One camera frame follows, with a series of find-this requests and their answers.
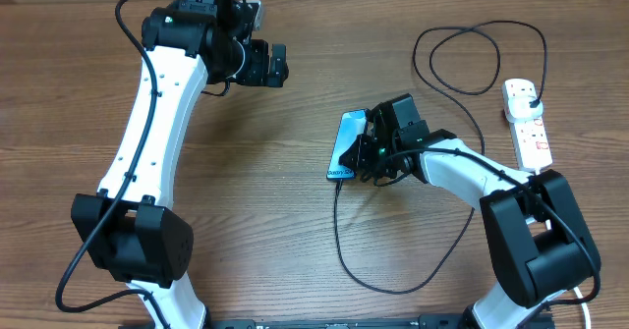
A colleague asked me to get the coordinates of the blue Samsung Galaxy smartphone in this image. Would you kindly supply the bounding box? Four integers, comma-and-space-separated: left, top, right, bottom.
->
326, 109, 368, 181

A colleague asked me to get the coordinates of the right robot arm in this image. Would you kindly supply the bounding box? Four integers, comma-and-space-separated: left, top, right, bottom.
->
326, 94, 601, 328

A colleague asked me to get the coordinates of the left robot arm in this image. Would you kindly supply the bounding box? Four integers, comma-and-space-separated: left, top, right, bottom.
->
71, 0, 289, 328

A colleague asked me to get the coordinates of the white charger plug adapter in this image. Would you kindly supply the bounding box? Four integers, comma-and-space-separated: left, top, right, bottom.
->
504, 97, 543, 124

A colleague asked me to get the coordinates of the white power strip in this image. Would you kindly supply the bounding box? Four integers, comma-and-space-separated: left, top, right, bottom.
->
501, 79, 552, 174

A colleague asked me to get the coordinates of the white power strip cord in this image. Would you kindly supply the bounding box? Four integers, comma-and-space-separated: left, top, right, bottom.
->
534, 168, 592, 329

